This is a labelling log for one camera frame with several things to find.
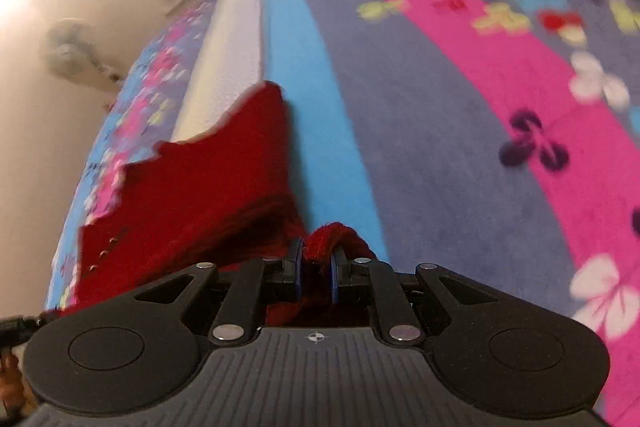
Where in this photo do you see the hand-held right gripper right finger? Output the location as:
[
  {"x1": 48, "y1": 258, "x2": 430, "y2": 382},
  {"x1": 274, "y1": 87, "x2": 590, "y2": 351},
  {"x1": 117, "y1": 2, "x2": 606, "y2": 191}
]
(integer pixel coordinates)
[{"x1": 330, "y1": 247, "x2": 501, "y2": 343}]

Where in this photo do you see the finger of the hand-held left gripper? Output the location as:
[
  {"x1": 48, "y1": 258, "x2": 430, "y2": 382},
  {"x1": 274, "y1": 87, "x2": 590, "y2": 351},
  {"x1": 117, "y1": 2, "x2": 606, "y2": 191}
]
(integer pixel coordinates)
[{"x1": 0, "y1": 314, "x2": 41, "y2": 350}]

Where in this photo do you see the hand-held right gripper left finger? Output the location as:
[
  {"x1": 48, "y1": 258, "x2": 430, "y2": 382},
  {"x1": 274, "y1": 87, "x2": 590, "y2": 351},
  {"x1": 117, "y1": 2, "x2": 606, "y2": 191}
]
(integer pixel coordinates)
[{"x1": 135, "y1": 237, "x2": 305, "y2": 343}]

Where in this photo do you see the red knitted sweater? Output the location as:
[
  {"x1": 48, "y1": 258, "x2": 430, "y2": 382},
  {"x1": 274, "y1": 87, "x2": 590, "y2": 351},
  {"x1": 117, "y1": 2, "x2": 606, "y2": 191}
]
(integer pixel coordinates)
[{"x1": 45, "y1": 81, "x2": 378, "y2": 328}]

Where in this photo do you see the person's left hand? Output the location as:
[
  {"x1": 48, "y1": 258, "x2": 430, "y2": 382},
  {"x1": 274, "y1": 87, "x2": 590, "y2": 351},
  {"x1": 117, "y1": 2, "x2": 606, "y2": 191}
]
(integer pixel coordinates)
[{"x1": 0, "y1": 349, "x2": 27, "y2": 415}]

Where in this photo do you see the colourful butterfly printed blanket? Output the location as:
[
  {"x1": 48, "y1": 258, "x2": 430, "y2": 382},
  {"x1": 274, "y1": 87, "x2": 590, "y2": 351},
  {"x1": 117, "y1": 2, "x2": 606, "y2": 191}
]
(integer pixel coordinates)
[{"x1": 42, "y1": 0, "x2": 640, "y2": 427}]

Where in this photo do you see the white standing fan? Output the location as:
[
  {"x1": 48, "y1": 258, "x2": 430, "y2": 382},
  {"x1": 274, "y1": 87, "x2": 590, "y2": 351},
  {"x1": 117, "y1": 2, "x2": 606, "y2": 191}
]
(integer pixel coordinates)
[{"x1": 42, "y1": 19, "x2": 126, "y2": 95}]

